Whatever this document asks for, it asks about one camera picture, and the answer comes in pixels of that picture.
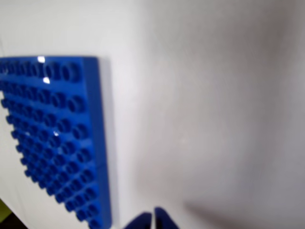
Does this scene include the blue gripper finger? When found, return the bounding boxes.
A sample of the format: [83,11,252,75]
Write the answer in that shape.
[122,211,153,229]
[154,206,183,229]

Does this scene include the green chair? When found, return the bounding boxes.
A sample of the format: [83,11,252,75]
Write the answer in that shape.
[0,199,14,229]

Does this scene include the blue 8x8 studded baseplate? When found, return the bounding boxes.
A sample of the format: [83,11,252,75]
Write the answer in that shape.
[0,56,112,229]

